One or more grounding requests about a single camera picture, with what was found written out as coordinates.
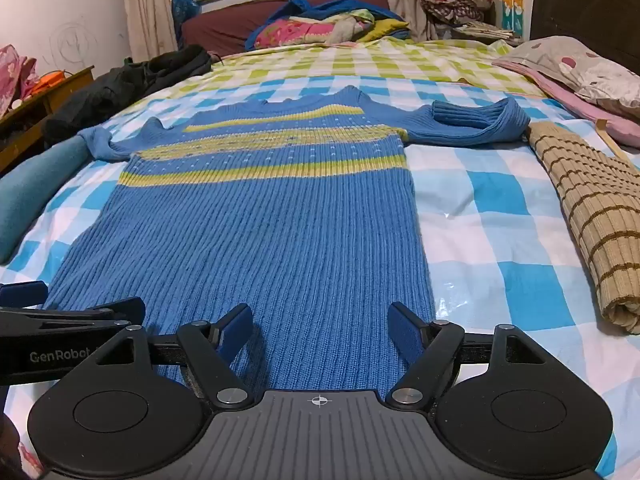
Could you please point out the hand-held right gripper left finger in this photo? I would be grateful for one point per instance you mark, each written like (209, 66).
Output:
(239, 327)

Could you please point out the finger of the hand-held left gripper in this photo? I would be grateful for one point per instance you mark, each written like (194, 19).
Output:
(22, 294)
(60, 316)

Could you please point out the blue patterned cloth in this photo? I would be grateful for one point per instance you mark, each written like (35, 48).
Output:
(182, 7)

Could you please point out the orange item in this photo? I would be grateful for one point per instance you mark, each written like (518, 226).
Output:
(50, 80)

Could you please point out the pink pillow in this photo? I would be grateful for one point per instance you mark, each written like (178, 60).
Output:
(625, 130)

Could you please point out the pink floral bag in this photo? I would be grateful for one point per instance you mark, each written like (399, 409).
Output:
(15, 75)

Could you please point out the dark blue blanket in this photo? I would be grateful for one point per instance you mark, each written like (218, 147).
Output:
(325, 10)

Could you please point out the maroon sofa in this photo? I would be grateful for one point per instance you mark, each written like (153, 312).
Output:
(220, 25)

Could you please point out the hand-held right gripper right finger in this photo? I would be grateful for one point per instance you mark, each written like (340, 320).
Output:
(404, 332)

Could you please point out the yellow green cloth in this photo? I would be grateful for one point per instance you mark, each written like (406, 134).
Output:
(382, 30)

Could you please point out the pink floral quilt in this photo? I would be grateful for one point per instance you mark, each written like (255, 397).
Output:
(290, 32)

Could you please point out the wooden desk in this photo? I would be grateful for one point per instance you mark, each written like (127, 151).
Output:
(60, 97)

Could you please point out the teal folded cloth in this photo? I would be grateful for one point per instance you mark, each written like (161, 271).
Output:
(35, 195)

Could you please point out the blue striped knit sweater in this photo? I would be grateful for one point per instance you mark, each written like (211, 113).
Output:
(260, 230)

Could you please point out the beige knitted garment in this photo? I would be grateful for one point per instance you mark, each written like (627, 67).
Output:
(590, 210)

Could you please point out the pink folded blanket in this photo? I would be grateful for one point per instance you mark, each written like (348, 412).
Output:
(565, 60)

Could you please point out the dark wooden headboard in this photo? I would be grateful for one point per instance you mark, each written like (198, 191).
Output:
(590, 5)

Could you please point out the black jacket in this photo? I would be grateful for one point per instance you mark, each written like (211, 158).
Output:
(115, 90)

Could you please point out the blue green checkered bed sheet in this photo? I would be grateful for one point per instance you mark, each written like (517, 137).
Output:
(500, 200)

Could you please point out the stack of papers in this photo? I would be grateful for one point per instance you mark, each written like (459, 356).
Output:
(482, 30)

